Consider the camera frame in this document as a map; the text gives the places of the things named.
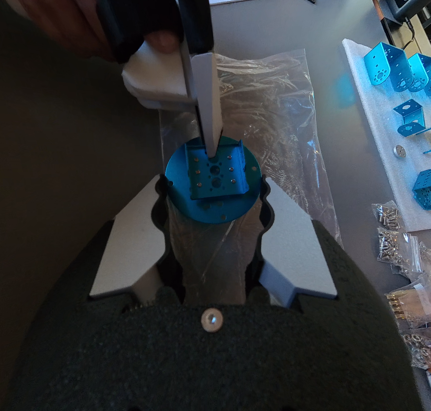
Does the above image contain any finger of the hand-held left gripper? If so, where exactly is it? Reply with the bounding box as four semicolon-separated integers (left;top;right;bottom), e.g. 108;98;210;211
195;53;225;159

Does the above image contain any black cable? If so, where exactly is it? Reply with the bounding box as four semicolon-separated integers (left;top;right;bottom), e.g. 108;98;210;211
402;17;417;48

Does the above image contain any small blue angled bracket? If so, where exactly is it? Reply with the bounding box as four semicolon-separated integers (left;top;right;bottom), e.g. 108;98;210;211
393;99;426;137

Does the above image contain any bag of small metal nuts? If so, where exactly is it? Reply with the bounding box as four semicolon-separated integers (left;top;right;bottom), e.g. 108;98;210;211
401;327;431;372

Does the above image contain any bag of brass standoffs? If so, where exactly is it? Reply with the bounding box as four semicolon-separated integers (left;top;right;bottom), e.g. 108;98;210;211
385;281;431;331

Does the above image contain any person's left hand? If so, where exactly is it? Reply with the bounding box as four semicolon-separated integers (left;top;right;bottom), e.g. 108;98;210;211
7;0;180;64

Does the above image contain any blue round metal plate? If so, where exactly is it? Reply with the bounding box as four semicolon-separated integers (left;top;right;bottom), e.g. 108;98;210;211
165;136;262;223

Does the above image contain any clear plastic bag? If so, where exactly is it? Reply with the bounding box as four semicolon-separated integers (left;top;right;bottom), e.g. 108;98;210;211
158;49;343;304

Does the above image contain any blue square metal bracket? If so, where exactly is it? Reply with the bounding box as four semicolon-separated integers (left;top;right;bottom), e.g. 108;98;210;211
185;140;250;201

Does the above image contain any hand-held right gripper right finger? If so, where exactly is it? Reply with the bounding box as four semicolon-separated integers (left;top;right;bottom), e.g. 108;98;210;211
257;175;338;310

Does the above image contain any bag of silver screws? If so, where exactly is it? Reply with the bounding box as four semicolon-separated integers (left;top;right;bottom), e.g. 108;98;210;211
376;227;423;277
371;200;405;231

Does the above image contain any grey desk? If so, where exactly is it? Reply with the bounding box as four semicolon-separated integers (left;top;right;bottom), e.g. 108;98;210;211
0;0;431;384

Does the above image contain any white foam sheet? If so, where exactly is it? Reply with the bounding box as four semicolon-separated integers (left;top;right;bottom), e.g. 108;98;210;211
342;38;431;233

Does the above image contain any blue U-shaped metal bracket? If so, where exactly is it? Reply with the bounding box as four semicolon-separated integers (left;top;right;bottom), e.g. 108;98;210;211
407;53;431;93
363;42;415;93

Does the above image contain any blue perforated box bracket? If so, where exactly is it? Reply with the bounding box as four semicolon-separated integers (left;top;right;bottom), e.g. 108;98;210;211
412;169;431;211

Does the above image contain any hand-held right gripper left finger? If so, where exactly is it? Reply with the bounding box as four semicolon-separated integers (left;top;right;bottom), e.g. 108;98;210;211
88;173;170;307

